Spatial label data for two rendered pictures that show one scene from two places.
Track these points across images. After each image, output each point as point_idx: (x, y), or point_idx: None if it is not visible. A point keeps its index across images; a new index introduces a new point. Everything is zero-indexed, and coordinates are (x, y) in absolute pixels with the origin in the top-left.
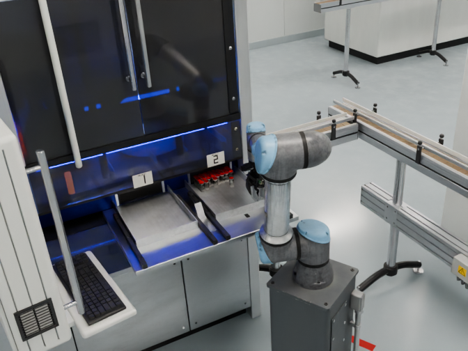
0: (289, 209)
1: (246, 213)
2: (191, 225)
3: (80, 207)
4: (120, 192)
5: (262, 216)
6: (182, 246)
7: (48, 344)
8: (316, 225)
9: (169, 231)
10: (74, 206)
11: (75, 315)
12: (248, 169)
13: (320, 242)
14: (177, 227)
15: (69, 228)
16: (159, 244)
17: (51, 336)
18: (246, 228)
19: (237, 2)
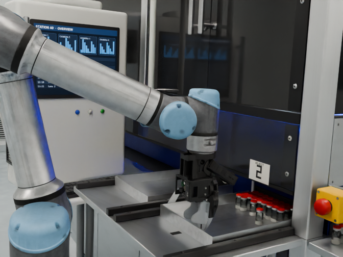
0: (13, 143)
1: (181, 232)
2: (143, 198)
3: (175, 158)
4: (180, 152)
5: (173, 243)
6: (111, 200)
7: (13, 178)
8: (39, 216)
9: (130, 188)
10: (173, 153)
11: None
12: (222, 179)
13: (8, 229)
14: (135, 188)
15: (161, 170)
16: (118, 192)
17: (14, 173)
18: (141, 232)
19: None
